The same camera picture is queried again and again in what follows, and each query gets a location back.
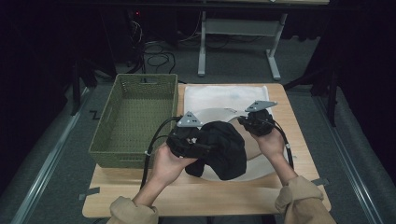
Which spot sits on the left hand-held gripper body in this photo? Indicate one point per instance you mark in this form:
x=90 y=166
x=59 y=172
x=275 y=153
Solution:
x=182 y=141

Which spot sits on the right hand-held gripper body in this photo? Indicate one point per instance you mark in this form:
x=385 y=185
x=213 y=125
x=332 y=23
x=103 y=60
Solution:
x=260 y=123

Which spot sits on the black clothes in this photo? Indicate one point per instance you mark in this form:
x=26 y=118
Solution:
x=225 y=149

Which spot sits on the white mesh laundry bag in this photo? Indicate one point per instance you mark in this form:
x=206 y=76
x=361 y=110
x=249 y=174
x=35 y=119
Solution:
x=224 y=96

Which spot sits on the green woven plastic basket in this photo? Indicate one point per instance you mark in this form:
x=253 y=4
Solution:
x=137 y=124

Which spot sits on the person's right hand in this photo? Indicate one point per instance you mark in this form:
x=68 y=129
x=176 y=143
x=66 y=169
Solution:
x=272 y=146

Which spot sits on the person's left hand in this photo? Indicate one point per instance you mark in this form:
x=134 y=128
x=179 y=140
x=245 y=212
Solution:
x=169 y=168

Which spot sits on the black metal stand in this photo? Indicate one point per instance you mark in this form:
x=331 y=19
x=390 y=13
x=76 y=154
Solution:
x=75 y=90
x=332 y=99

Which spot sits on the grey tape strip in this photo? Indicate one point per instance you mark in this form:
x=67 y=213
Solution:
x=88 y=193
x=322 y=181

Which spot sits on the white metal desk frame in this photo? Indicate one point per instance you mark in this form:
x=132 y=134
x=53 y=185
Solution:
x=239 y=27

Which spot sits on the grey metal floor rail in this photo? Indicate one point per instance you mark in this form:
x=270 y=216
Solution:
x=46 y=168
x=345 y=155

